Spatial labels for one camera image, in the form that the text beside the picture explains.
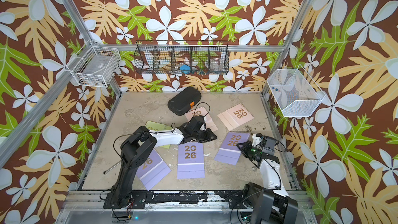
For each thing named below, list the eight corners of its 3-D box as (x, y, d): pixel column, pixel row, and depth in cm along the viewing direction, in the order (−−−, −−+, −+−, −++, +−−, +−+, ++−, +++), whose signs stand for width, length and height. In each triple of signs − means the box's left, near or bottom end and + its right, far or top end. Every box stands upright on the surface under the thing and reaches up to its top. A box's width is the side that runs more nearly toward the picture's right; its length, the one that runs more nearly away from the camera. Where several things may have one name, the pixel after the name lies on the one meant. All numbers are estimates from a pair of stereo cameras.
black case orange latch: (167, 108, 113) (166, 102, 108) (189, 90, 125) (189, 85, 120) (181, 118, 107) (180, 113, 102) (203, 99, 119) (203, 93, 114)
